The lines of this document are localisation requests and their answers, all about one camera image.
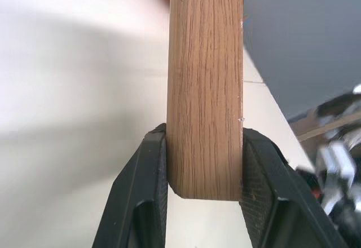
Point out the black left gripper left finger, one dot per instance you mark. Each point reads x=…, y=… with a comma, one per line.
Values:
x=132, y=191

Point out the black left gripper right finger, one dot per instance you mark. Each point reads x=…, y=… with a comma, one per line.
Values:
x=279, y=191

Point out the wooden block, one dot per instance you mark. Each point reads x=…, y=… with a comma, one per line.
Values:
x=206, y=90

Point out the silver robot body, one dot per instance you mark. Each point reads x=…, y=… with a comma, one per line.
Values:
x=335, y=174

